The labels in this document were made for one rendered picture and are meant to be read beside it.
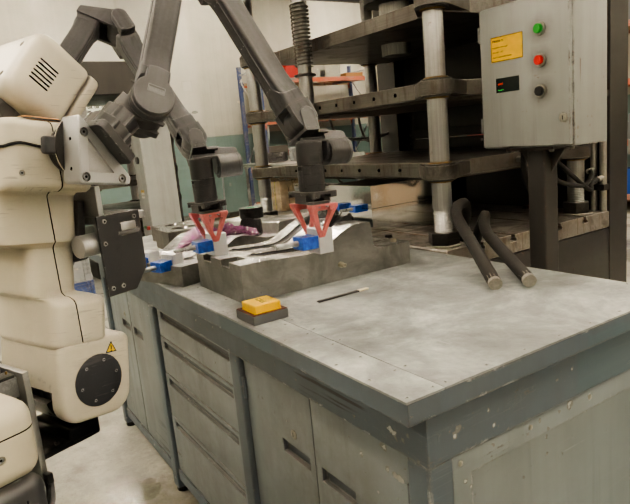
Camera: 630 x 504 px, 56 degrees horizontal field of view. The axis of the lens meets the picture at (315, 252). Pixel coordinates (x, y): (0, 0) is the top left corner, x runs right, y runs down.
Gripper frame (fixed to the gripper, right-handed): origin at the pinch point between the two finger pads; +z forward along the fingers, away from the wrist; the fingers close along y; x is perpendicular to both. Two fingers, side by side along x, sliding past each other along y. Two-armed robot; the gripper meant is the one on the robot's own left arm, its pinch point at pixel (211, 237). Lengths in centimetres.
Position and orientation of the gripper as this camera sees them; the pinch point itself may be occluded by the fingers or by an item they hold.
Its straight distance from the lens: 150.5
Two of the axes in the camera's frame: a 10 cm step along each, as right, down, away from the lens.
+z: 1.2, 9.8, 1.8
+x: -8.4, 1.9, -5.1
